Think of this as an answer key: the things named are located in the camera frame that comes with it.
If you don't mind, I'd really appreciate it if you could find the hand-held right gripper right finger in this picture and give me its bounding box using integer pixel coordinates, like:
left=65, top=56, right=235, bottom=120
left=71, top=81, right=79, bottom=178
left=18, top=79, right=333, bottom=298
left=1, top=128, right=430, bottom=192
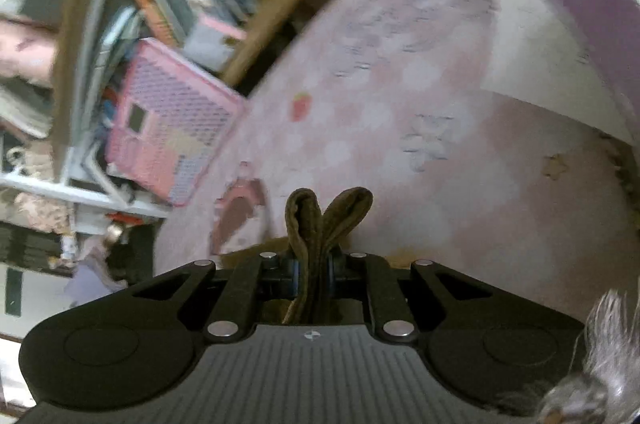
left=327, top=251, right=501, bottom=345

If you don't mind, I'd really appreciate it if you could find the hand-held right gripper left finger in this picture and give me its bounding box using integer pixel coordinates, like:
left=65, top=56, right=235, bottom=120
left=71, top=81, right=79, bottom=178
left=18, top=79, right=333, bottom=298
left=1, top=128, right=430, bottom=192
left=128, top=252, right=301, bottom=345

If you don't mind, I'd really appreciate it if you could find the olive brown garment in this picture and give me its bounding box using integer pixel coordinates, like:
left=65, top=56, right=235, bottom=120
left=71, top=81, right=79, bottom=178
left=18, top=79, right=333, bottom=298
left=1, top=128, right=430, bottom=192
left=220, top=186, right=416, bottom=326

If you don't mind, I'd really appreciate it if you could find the pink printed blanket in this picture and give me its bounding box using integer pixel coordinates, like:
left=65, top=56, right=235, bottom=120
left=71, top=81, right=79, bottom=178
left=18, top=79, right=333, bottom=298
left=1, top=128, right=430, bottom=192
left=155, top=0, right=640, bottom=321

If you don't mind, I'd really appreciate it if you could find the pink dotted toy box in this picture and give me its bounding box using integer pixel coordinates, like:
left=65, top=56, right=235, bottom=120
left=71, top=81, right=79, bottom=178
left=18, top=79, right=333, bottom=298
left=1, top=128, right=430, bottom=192
left=104, top=36, right=249, bottom=208

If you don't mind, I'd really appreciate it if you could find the white metal rack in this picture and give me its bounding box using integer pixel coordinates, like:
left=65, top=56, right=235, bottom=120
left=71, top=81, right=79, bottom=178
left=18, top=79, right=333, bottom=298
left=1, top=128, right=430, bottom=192
left=0, top=143, right=172, bottom=236

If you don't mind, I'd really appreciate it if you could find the wooden bookshelf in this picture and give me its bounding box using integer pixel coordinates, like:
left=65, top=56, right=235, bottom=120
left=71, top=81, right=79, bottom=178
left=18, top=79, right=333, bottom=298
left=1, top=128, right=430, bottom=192
left=50, top=0, right=403, bottom=167

